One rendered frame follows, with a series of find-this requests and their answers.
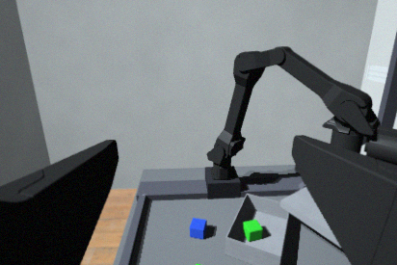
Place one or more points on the blue block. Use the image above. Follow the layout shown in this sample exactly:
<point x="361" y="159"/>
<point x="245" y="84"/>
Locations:
<point x="198" y="228"/>

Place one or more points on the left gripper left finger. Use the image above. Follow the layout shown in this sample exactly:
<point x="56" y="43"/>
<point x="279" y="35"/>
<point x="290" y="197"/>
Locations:
<point x="48" y="217"/>

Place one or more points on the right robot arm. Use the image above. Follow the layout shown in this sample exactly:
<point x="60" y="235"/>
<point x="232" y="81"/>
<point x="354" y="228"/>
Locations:
<point x="348" y="104"/>

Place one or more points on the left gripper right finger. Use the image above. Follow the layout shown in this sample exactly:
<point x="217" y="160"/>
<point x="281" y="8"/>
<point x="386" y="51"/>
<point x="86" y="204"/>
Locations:
<point x="357" y="196"/>

